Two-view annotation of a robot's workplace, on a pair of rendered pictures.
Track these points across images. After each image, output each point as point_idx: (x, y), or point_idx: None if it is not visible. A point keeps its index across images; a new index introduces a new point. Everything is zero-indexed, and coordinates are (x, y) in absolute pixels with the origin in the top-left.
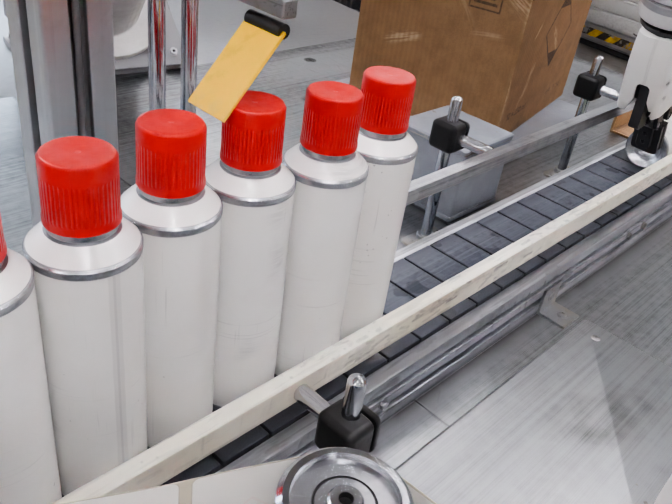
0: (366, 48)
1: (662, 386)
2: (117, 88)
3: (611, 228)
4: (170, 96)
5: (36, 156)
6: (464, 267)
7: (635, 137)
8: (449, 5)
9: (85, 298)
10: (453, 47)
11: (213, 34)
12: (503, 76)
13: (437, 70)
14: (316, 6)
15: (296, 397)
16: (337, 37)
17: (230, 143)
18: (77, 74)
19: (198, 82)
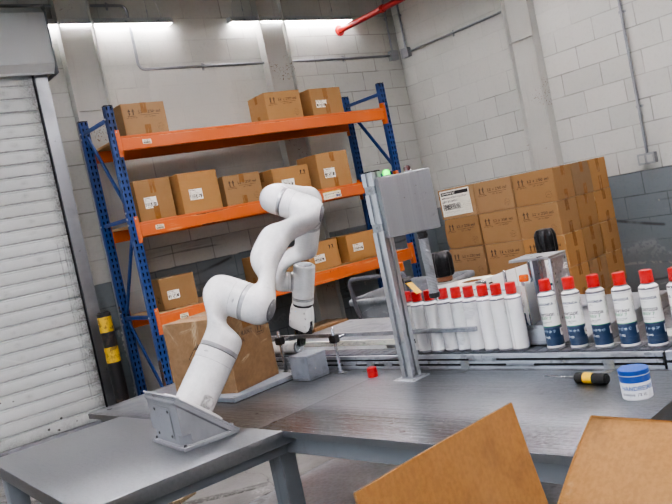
0: (237, 370)
1: None
2: (239, 422)
3: (341, 349)
4: (244, 415)
5: (444, 288)
6: (372, 351)
7: (300, 343)
8: (252, 338)
9: None
10: (258, 350)
11: (146, 434)
12: (272, 349)
13: (257, 361)
14: (75, 436)
15: None
16: (139, 420)
17: (420, 296)
18: None
19: (224, 417)
